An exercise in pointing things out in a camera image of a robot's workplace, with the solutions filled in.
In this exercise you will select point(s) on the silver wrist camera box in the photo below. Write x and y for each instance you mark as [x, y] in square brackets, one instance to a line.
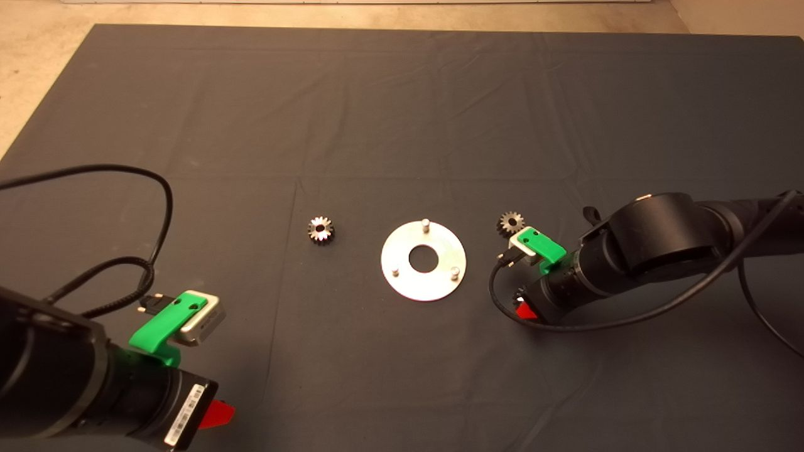
[520, 245]
[204, 326]

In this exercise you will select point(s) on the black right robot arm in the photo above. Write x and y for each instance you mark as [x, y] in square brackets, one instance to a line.
[659, 232]

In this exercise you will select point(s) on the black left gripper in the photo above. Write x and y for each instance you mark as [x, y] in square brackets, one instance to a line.
[184, 408]

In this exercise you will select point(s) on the dark grey table cloth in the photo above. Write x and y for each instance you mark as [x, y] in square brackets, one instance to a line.
[402, 125]

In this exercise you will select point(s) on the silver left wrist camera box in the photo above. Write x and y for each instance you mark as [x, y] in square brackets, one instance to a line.
[204, 326]

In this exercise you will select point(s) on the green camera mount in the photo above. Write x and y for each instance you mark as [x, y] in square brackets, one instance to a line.
[546, 248]
[157, 326]

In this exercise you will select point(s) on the green left camera mount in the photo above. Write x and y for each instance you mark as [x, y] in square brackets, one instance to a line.
[157, 326]

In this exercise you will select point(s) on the green right camera mount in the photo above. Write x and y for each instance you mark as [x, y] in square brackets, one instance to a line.
[546, 248]

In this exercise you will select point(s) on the small steel planetary gear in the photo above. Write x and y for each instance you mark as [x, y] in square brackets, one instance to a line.
[519, 294]
[504, 225]
[314, 234]

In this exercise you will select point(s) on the round metal carrier plate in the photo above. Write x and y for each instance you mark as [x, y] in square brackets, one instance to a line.
[402, 282]

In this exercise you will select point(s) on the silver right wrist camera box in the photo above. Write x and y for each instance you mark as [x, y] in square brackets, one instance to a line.
[520, 245]

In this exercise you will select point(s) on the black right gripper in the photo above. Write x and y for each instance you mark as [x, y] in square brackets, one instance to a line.
[548, 301]

